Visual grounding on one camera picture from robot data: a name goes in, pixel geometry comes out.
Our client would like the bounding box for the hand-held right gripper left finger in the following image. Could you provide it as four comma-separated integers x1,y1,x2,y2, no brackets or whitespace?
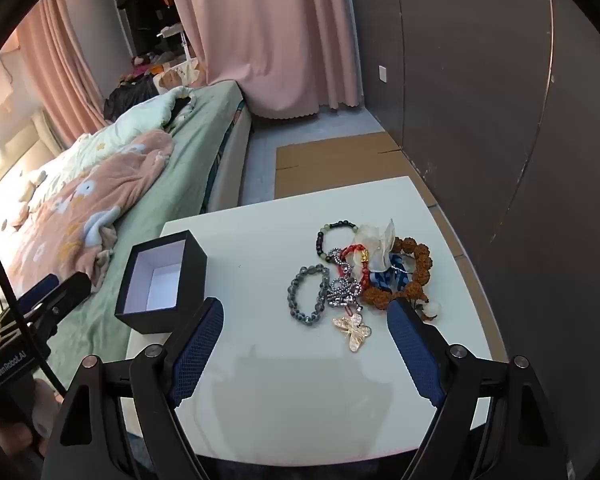
40,296,226,480

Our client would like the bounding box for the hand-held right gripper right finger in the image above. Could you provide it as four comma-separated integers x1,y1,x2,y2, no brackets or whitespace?
386,297,571,480

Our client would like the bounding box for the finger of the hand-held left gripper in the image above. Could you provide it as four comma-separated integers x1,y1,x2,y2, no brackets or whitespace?
17,274,60,313
30,271,92,332

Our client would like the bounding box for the gold butterfly pendant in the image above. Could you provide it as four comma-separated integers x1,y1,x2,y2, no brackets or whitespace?
332,312,372,353

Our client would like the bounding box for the blue bracelet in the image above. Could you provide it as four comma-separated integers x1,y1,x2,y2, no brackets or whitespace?
370,255,411,296

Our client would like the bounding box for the black gift box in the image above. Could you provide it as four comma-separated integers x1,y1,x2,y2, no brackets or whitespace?
115,230,209,336

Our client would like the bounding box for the brown seed bead bracelet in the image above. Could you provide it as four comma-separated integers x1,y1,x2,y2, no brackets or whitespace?
362,236,443,322

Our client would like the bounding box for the silver rhinestone chain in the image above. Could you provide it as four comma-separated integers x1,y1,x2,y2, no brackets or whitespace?
326,247,363,308

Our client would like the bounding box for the grey bead bracelet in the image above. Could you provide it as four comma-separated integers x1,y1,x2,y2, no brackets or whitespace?
287,265,331,328

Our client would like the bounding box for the clear plastic bag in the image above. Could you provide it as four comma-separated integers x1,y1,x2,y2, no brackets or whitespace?
352,219,406,273

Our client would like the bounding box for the red string bracelet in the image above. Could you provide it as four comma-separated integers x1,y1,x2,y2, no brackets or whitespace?
341,242,372,291

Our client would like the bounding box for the black and green bead bracelet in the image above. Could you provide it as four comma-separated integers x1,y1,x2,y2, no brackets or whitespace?
315,220,358,263

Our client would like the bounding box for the person's left hand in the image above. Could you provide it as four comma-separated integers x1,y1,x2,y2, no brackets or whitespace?
0,379,62,458

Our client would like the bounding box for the pink floral blanket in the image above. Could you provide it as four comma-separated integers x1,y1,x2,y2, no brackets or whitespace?
2,130,176,293

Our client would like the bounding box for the pale green quilt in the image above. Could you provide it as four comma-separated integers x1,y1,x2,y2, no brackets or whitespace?
30,86,198,176

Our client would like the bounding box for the green bed sheet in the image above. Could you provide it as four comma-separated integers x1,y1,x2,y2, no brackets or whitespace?
45,82,246,361

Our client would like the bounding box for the dark clothing pile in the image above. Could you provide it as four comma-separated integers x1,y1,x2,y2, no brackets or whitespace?
102,77,161,121

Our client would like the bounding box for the narrow pink curtain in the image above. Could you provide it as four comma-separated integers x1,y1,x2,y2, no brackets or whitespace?
17,0,106,146

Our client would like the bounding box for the wide pink curtain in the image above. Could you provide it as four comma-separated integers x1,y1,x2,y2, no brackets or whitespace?
162,0,366,121

